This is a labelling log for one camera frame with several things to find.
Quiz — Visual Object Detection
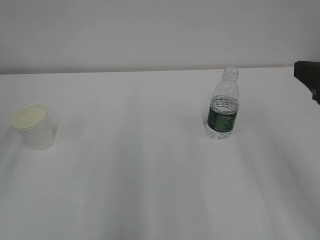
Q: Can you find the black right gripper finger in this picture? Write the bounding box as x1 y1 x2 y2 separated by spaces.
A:
293 61 320 104

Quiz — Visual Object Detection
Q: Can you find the clear green-label water bottle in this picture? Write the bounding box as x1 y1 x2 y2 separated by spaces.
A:
206 66 240 140

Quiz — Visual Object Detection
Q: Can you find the white paper cup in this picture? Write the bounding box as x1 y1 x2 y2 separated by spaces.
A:
11 103 55 151

